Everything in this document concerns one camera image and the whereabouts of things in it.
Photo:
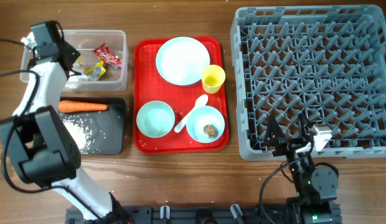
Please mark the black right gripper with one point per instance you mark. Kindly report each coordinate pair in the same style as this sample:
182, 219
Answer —
287, 145

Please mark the white plastic spoon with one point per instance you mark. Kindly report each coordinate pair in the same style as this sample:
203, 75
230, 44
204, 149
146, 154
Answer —
200, 102

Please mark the yellow plastic cup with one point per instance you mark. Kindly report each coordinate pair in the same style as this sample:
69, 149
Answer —
213, 77

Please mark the grey dishwasher rack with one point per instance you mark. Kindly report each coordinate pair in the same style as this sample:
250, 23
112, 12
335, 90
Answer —
326, 62

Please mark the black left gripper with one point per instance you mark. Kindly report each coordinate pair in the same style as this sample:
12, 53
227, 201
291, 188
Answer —
71, 54

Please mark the white napkin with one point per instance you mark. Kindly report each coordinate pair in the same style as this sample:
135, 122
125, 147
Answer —
75, 81

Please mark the red plastic tray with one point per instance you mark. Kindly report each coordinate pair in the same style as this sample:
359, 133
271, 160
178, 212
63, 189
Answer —
150, 86

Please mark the yellow snack wrapper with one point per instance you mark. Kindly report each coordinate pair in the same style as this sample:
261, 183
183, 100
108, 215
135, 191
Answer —
91, 74

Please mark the light blue plate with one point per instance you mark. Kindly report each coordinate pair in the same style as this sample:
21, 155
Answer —
181, 60

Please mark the black food waste tray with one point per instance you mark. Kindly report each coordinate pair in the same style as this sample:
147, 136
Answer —
107, 126

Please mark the clear plastic waste bin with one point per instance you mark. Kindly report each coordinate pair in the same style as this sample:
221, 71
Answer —
85, 41

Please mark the orange carrot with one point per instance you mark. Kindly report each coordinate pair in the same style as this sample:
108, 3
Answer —
67, 106

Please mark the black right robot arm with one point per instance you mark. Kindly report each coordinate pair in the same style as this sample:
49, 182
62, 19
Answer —
315, 183

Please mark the white cooked rice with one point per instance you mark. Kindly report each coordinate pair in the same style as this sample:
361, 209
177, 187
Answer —
81, 133

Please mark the brown food lump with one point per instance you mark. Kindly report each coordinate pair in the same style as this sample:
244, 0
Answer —
210, 131

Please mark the blue plastic bowl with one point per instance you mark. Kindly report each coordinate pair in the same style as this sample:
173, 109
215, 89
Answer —
201, 117

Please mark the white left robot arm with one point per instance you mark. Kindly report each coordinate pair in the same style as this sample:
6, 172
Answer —
39, 154

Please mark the green plastic bowl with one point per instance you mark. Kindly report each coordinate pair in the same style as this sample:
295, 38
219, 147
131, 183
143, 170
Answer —
155, 119

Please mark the red snack wrapper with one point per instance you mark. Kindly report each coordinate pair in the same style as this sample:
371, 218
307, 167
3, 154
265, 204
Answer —
107, 56

